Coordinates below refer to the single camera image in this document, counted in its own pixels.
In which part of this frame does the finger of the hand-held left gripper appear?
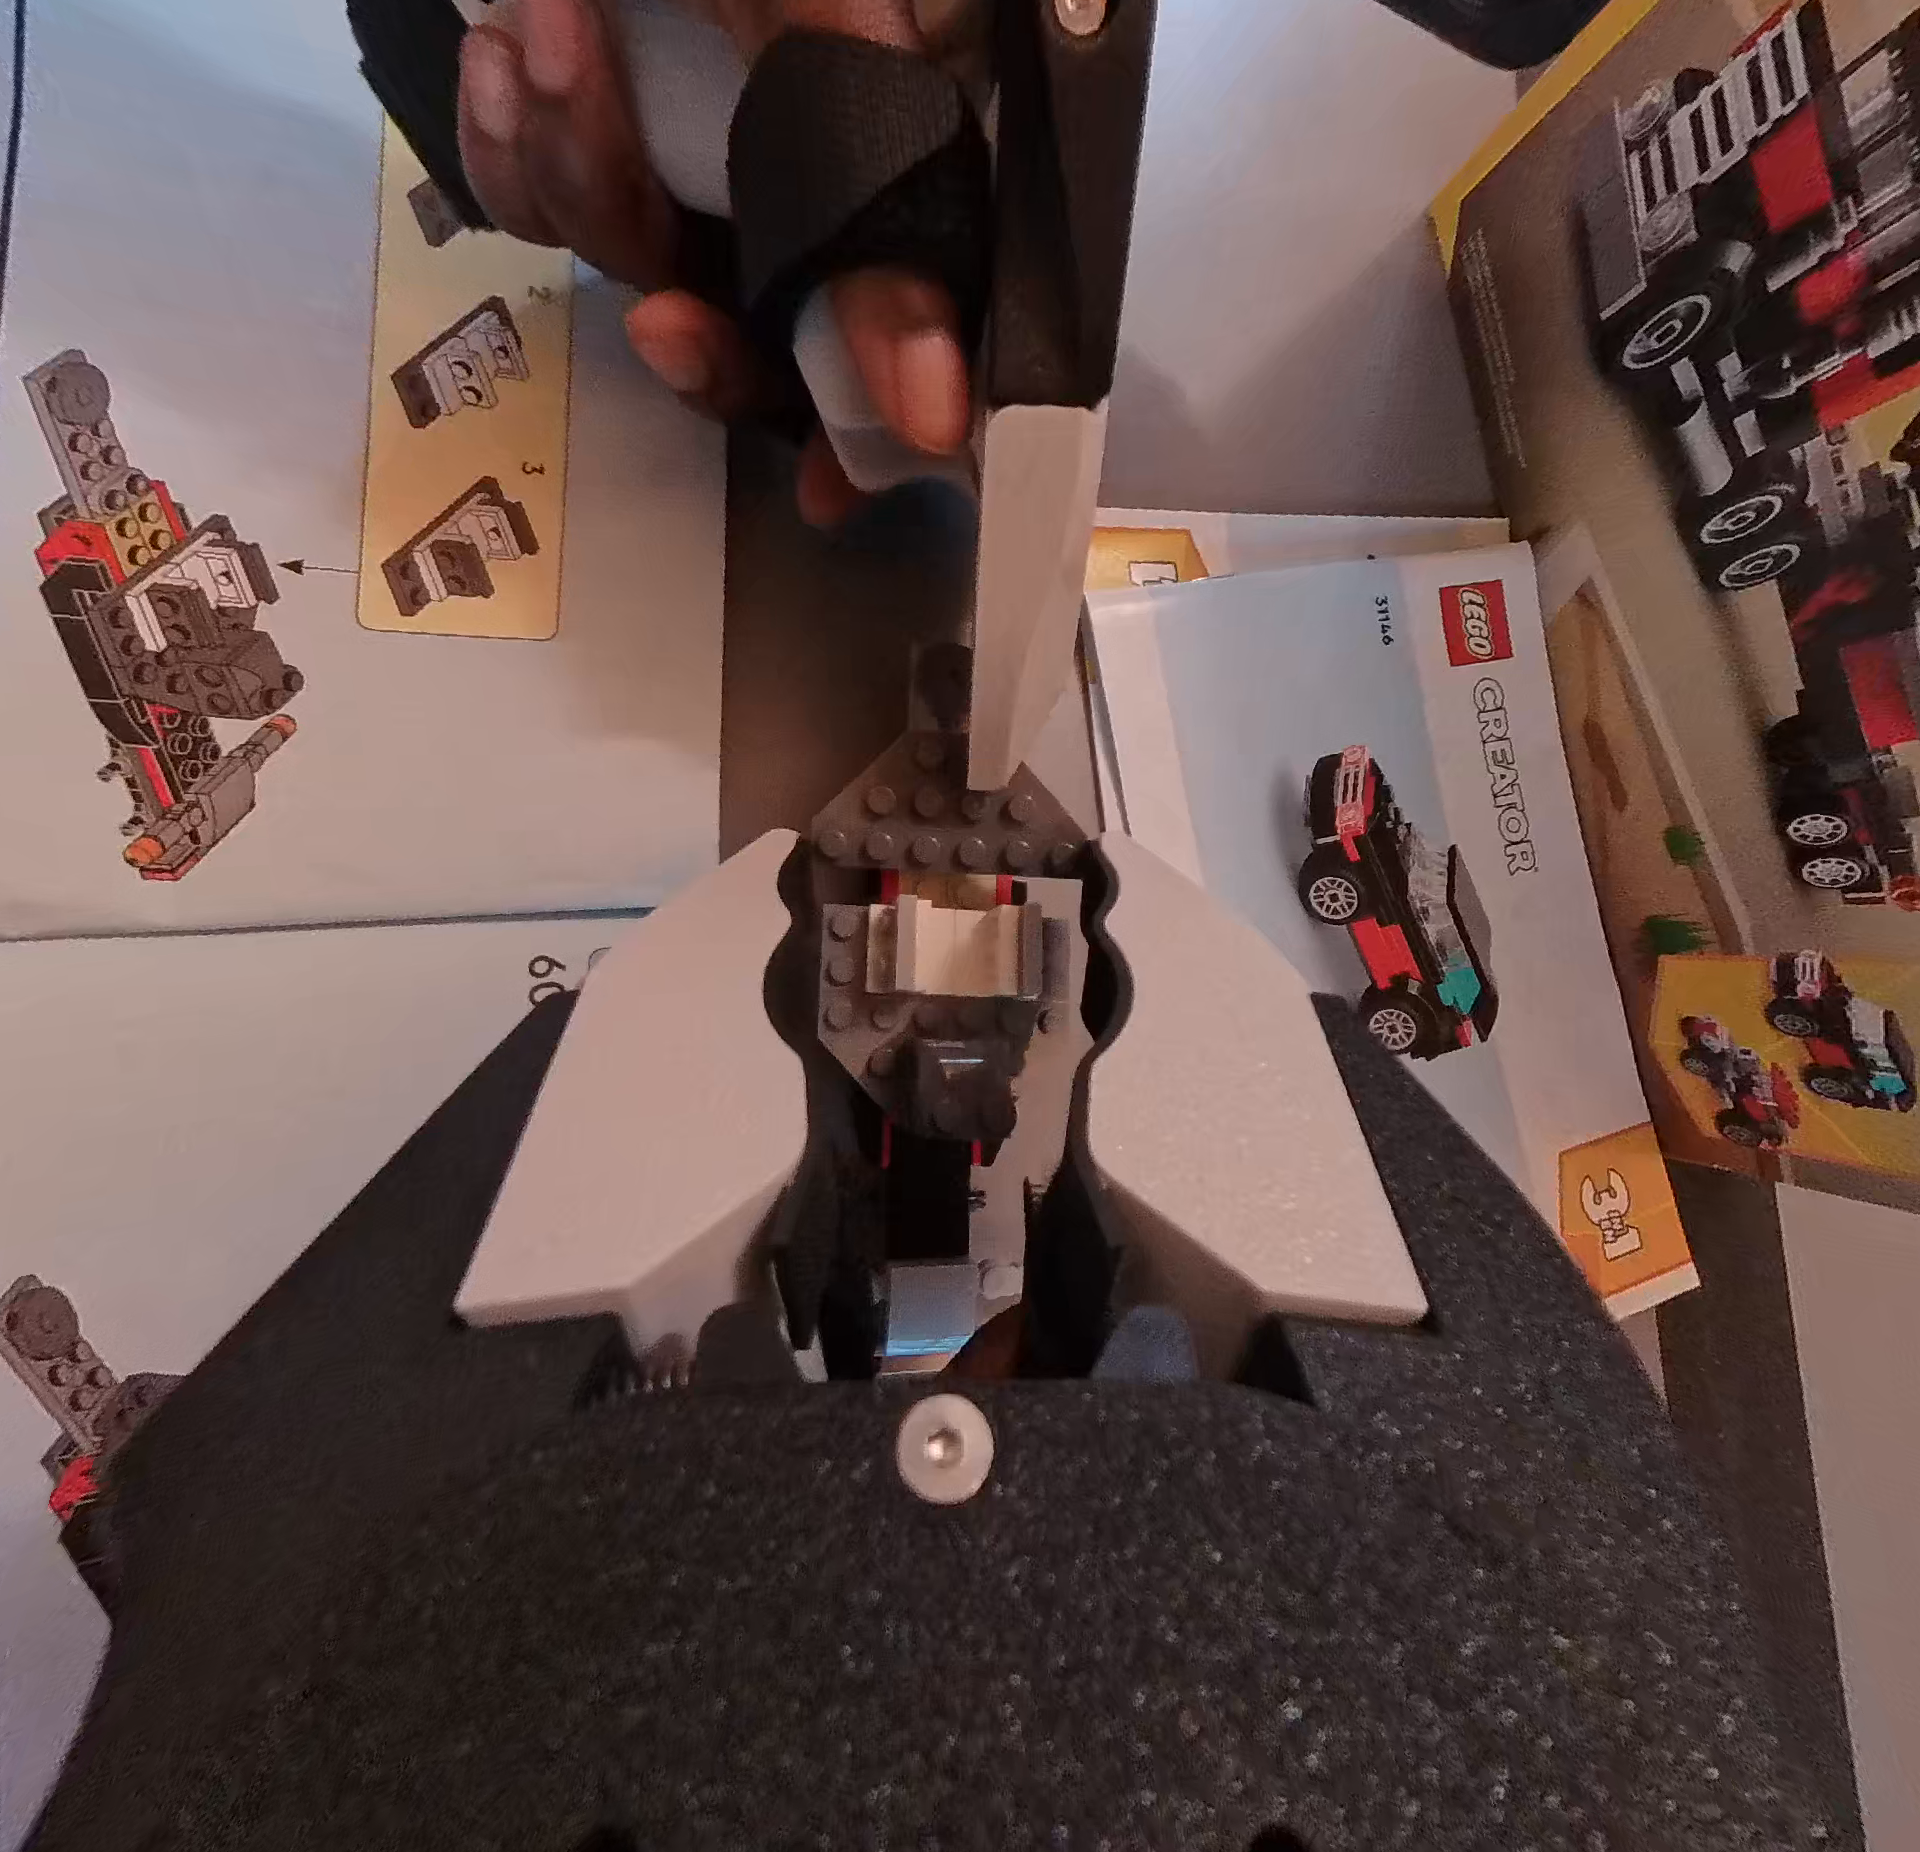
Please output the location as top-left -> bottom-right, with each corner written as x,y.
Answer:
964,397 -> 1116,796

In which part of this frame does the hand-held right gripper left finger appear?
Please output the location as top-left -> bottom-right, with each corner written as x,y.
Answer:
454,829 -> 879,1379

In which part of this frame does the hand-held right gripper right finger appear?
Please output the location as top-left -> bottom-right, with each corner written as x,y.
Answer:
1026,829 -> 1431,1379

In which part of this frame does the dark grey lego wedge plate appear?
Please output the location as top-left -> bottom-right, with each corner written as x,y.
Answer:
808,728 -> 1085,882

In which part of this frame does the red grey lego model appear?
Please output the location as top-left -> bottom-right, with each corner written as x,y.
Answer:
808,644 -> 1085,1358

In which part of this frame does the lego box with truck picture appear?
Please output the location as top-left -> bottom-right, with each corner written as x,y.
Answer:
1433,0 -> 1920,1207

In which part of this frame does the closed instruction booklet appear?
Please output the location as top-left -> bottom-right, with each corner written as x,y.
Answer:
1083,538 -> 1700,1321

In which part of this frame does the yellow-cornered instruction booklet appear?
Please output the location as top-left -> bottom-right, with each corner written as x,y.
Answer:
1086,508 -> 1516,593

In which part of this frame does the open instruction booklet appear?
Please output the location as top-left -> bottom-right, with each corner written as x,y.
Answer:
0,0 -> 732,1583

